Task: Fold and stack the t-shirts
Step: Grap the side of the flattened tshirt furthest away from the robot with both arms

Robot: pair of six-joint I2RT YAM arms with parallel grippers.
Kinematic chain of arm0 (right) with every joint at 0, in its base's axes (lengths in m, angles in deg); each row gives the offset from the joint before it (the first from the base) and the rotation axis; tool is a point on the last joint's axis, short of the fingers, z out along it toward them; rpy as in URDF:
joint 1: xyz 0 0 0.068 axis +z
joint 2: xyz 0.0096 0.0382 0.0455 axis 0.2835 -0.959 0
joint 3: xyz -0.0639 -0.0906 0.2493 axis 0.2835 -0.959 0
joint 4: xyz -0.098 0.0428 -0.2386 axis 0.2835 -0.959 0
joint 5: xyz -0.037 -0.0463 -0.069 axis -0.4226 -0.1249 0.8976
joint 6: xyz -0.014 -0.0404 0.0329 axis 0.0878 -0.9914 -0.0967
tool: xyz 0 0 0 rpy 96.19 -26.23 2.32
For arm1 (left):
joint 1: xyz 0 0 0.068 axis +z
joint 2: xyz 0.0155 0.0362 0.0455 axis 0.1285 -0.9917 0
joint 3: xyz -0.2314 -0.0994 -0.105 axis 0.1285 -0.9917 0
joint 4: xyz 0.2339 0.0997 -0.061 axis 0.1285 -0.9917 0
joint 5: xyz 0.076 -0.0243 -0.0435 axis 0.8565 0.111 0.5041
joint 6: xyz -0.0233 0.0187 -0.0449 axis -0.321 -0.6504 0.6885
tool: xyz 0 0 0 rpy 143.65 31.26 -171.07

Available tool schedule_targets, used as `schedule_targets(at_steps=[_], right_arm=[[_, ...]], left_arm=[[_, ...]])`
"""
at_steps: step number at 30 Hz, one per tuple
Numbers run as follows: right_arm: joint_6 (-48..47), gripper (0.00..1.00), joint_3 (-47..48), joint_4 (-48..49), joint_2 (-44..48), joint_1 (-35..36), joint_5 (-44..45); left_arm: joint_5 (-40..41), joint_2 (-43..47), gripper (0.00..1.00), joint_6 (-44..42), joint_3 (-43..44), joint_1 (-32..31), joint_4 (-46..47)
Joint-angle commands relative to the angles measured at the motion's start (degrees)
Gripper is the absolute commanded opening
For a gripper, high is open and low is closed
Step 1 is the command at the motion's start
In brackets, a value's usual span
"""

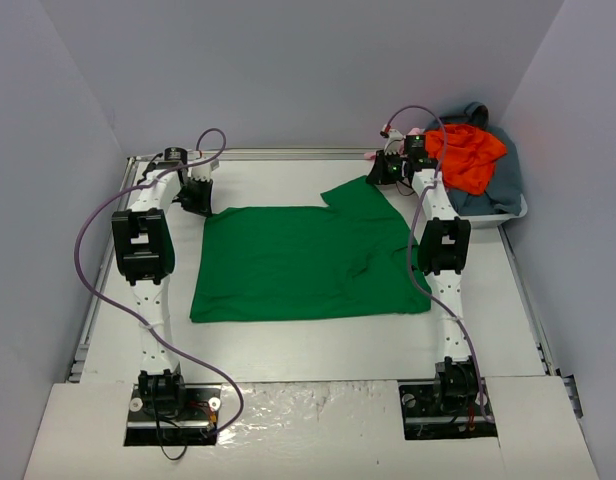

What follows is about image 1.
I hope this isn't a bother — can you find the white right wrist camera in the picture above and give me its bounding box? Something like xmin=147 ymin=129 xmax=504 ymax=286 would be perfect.
xmin=380 ymin=126 xmax=405 ymax=155

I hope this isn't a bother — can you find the pink t shirt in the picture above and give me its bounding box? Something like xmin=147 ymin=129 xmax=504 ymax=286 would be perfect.
xmin=364 ymin=127 xmax=425 ymax=160

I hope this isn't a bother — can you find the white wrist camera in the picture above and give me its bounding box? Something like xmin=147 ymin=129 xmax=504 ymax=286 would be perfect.
xmin=380 ymin=126 xmax=405 ymax=155
xmin=187 ymin=151 xmax=219 ymax=182

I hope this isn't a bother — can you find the grey blue t shirt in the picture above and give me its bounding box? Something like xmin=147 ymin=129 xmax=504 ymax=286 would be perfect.
xmin=425 ymin=102 xmax=523 ymax=215

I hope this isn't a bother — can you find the green t shirt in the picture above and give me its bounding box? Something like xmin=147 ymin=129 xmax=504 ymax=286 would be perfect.
xmin=189 ymin=177 xmax=431 ymax=324

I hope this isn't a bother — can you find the orange t shirt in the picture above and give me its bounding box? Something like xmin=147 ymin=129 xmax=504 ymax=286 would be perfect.
xmin=441 ymin=124 xmax=508 ymax=196

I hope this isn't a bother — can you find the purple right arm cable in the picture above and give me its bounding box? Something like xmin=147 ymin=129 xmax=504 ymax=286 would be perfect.
xmin=385 ymin=104 xmax=495 ymax=424

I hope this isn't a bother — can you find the aluminium table edge rail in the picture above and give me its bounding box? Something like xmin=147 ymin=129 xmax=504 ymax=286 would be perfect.
xmin=125 ymin=145 xmax=384 ymax=162

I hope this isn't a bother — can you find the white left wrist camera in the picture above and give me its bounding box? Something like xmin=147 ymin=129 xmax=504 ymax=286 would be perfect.
xmin=187 ymin=151 xmax=219 ymax=182

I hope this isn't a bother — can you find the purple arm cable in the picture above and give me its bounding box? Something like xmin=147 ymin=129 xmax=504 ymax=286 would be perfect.
xmin=385 ymin=104 xmax=495 ymax=424
xmin=72 ymin=127 xmax=247 ymax=435

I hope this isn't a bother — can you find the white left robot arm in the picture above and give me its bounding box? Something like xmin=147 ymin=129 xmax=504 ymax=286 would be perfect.
xmin=111 ymin=147 xmax=213 ymax=418

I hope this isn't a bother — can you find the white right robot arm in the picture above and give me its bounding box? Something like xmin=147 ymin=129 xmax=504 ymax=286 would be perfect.
xmin=367 ymin=126 xmax=484 ymax=413

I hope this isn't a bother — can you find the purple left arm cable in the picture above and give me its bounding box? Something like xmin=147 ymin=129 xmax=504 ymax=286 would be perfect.
xmin=72 ymin=127 xmax=247 ymax=435

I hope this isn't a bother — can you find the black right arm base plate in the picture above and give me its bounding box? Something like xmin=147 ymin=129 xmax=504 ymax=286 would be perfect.
xmin=398 ymin=380 xmax=498 ymax=441

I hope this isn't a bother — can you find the white plastic laundry bin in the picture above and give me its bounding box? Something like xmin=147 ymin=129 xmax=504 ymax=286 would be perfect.
xmin=450 ymin=194 xmax=528 ymax=229

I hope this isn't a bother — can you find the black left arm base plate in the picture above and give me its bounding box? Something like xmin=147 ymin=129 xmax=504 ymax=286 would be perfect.
xmin=124 ymin=384 xmax=221 ymax=448

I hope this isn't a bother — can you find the right side table rail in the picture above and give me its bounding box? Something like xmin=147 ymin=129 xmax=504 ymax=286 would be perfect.
xmin=498 ymin=226 xmax=584 ymax=421

